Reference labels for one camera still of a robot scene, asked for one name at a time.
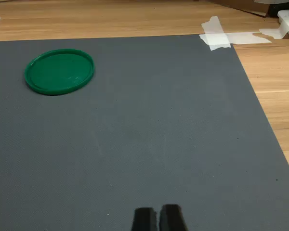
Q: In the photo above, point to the round green lid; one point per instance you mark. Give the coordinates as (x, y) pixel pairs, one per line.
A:
(59, 71)

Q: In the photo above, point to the dark grey mat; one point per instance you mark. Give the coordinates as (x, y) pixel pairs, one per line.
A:
(135, 125)

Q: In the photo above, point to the brown cardboard piece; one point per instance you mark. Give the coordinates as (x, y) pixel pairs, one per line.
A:
(240, 6)

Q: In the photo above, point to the white tape strip on bracket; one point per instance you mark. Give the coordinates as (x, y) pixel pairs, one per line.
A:
(274, 32)

